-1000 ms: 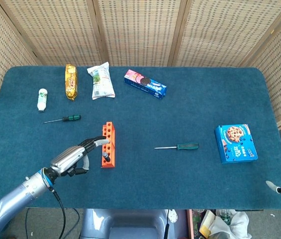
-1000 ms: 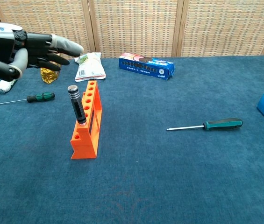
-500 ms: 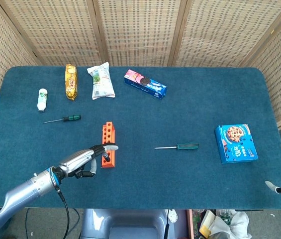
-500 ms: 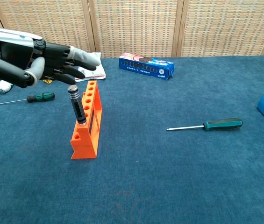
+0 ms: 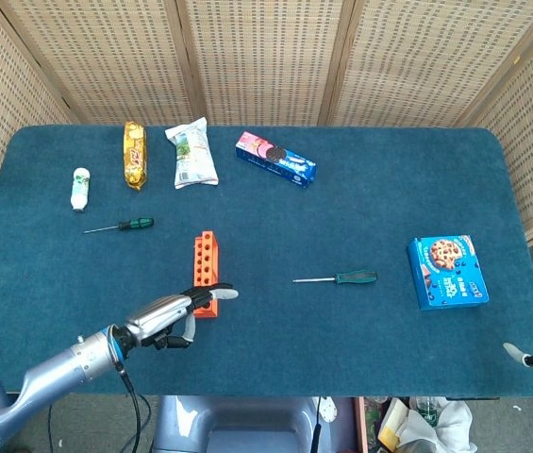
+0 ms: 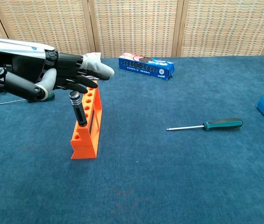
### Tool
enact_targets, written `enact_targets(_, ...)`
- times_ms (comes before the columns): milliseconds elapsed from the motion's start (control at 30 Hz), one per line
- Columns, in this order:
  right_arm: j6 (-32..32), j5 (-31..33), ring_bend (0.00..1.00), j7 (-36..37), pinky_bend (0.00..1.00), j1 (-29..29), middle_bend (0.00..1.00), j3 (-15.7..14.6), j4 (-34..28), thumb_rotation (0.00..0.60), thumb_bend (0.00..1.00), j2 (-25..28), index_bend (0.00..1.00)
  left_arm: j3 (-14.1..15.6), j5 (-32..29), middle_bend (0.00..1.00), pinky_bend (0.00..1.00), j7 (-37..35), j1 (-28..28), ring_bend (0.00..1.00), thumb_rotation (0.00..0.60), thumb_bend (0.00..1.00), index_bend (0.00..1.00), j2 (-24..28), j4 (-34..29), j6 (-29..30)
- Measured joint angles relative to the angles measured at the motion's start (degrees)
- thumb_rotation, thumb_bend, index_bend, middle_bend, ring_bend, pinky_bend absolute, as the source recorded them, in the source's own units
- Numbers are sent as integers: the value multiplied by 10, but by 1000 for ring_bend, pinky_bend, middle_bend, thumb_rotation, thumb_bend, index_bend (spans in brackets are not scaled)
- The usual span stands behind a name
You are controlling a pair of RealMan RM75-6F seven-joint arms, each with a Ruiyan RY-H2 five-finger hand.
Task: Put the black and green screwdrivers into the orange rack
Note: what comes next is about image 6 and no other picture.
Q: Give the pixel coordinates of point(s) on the small green black screwdriver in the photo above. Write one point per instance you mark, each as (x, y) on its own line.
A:
(10, 102)

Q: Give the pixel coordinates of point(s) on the black silver precision screwdriver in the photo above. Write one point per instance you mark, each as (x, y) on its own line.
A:
(79, 112)

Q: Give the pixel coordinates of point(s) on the orange screwdriver rack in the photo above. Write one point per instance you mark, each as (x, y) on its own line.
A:
(85, 142)

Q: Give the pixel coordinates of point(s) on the long blue cookie box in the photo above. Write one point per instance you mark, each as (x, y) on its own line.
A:
(145, 66)

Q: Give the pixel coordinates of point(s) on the blue felt table cover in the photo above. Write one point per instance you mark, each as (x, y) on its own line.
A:
(145, 175)

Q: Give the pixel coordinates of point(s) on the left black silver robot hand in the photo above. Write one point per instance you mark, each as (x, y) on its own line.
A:
(22, 67)

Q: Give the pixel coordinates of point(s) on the large green black screwdriver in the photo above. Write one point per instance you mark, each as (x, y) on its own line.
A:
(223, 123)

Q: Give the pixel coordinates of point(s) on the woven bamboo folding screen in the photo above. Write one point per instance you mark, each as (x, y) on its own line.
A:
(136, 25)

